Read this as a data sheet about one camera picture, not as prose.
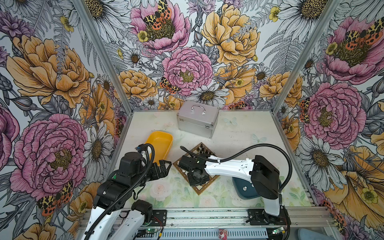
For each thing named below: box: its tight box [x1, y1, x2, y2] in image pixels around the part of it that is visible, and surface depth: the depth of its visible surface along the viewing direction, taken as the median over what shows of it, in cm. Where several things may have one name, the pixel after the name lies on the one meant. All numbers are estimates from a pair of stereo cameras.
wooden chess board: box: [190, 142, 215, 156], surface depth 99 cm
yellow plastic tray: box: [145, 131, 173, 166], surface depth 104 cm
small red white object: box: [218, 229, 228, 240], surface depth 68 cm
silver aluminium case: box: [177, 100, 220, 139], surface depth 102 cm
